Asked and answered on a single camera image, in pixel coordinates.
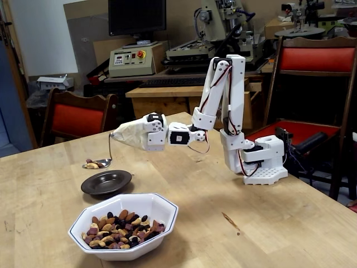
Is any grey fibreboard panel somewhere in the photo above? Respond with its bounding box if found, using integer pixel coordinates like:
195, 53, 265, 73
63, 2, 111, 76

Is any robot circuit board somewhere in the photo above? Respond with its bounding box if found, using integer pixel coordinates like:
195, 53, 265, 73
274, 127, 294, 146

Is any brown cardboard box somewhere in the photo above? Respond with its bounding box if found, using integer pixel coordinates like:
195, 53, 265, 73
264, 17, 296, 40

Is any white model house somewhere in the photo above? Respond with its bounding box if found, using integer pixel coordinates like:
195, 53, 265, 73
36, 74, 75, 92

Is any mixed nuts and raisins pile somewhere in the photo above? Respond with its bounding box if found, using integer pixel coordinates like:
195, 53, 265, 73
81, 209, 167, 250

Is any black cylinder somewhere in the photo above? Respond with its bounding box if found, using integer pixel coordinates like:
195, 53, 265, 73
297, 131, 329, 154

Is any round table scroll saw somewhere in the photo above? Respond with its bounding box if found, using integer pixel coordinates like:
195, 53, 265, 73
274, 2, 327, 39

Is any blue door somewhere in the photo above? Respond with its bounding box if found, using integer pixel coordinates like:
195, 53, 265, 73
0, 41, 33, 157

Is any beige masking tape wrap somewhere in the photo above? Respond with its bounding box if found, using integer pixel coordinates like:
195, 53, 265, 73
112, 118, 148, 151

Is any beige control box red button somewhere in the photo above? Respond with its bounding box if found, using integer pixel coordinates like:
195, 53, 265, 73
108, 41, 165, 78

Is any white moving gripper finger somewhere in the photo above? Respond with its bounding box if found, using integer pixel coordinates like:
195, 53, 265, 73
143, 114, 166, 133

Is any white octagonal bowl blue rim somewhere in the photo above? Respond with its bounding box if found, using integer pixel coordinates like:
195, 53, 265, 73
68, 193, 179, 262

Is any dark brown saucer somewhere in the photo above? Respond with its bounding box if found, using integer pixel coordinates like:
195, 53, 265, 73
80, 170, 132, 196

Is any wooden workbench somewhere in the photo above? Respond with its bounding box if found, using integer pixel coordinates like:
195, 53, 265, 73
125, 77, 264, 129

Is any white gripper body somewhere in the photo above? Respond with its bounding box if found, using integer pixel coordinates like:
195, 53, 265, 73
146, 112, 168, 152

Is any small wooden chair red cushion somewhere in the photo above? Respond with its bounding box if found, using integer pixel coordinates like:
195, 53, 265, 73
38, 88, 119, 147

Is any bent metal spoon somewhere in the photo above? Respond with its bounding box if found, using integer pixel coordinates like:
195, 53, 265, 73
81, 133, 114, 170

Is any beige milling machine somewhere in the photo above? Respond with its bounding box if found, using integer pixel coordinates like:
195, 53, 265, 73
163, 0, 268, 74

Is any black keyboard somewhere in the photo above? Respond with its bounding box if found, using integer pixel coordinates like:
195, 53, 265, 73
138, 77, 207, 89

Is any black computer monitor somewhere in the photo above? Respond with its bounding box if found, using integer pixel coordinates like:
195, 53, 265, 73
108, 0, 167, 45

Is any scooped nuts portion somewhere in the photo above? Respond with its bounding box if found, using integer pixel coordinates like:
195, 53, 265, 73
84, 158, 105, 170

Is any large wooden chair red cushion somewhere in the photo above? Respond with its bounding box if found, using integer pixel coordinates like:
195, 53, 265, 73
248, 35, 357, 200

